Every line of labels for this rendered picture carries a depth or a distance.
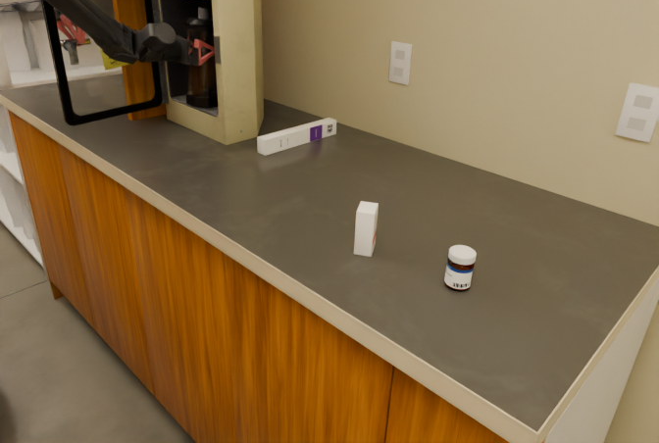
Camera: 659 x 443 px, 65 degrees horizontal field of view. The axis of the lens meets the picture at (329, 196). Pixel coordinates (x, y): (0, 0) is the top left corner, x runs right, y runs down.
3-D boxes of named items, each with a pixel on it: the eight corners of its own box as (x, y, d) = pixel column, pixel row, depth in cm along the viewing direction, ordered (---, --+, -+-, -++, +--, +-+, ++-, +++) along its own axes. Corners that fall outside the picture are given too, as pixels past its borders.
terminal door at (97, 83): (163, 105, 160) (147, -35, 143) (67, 127, 138) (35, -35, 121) (161, 105, 161) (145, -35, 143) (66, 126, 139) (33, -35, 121)
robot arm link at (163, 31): (109, 28, 130) (111, 59, 128) (127, 5, 122) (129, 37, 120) (154, 40, 138) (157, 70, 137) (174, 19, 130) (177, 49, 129)
